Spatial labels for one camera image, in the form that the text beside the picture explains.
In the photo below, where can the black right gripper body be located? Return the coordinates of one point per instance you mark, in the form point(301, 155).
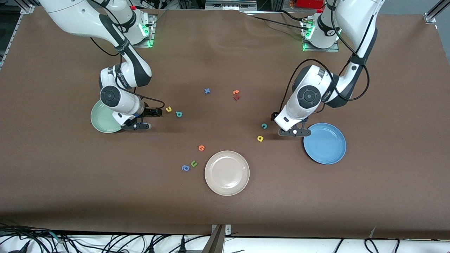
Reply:
point(149, 112)

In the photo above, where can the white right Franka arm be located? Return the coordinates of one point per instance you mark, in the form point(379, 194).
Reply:
point(81, 17)

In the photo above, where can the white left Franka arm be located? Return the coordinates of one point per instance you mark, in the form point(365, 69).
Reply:
point(355, 17)

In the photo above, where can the green plate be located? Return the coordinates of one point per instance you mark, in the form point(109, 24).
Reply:
point(100, 121)

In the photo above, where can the blue plate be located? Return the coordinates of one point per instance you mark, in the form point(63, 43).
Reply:
point(327, 144)

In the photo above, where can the blue letter a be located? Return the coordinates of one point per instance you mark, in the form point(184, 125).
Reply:
point(185, 168)

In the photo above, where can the beige plate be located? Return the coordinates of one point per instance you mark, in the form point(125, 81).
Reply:
point(227, 173)

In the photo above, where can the red box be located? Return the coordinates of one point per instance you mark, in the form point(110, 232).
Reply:
point(309, 3)

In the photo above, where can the grey metal box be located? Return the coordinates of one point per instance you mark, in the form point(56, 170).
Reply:
point(230, 5)

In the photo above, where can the white paper tag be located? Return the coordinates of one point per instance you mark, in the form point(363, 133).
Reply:
point(372, 232)

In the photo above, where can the metal table edge bracket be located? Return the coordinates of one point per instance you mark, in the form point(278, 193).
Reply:
point(218, 242)

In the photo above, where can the aluminium frame rail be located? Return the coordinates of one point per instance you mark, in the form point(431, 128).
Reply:
point(431, 15)
point(27, 8)

